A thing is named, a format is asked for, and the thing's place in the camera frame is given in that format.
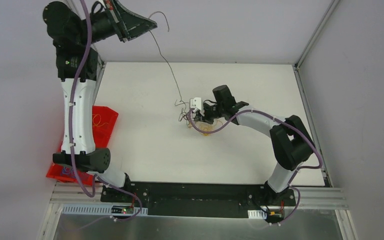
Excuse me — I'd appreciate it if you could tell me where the yellow wire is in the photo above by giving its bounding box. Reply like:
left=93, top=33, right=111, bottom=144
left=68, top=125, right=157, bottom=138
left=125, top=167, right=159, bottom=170
left=195, top=120, right=224, bottom=137
left=91, top=113, right=110, bottom=130

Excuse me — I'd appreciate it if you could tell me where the brown wire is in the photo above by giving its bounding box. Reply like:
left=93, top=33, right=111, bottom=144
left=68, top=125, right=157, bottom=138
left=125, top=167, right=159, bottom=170
left=148, top=11, right=196, bottom=130

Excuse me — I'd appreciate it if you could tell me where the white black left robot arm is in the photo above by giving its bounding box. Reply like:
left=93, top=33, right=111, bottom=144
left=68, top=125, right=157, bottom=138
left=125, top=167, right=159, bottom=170
left=42, top=0, right=158, bottom=203

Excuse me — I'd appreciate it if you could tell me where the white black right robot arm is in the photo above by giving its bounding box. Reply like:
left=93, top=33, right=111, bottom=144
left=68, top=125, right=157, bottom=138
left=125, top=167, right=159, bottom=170
left=187, top=85, right=315, bottom=205

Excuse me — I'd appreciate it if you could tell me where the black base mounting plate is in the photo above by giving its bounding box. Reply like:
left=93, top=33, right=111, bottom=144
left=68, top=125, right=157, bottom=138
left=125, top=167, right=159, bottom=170
left=100, top=181, right=296, bottom=219

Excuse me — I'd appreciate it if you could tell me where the red plastic compartment bin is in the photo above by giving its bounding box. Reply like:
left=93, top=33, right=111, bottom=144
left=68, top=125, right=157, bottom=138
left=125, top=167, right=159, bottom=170
left=46, top=106, right=125, bottom=186

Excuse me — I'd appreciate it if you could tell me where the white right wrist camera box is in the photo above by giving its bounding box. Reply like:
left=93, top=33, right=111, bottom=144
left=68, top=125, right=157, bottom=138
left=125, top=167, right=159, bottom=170
left=189, top=97, right=203, bottom=113

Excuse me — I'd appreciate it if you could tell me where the yellow wire in bin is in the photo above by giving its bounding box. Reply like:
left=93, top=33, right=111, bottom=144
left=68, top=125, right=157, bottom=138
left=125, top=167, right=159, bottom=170
left=91, top=113, right=110, bottom=130

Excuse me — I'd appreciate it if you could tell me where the aluminium frame rail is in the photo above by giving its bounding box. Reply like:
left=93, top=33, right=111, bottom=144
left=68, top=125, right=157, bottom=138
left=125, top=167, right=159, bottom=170
left=297, top=186, right=349, bottom=210

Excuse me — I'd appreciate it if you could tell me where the white slotted cable duct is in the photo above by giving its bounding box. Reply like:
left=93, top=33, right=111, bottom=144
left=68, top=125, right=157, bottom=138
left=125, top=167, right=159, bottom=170
left=61, top=204, right=148, bottom=217

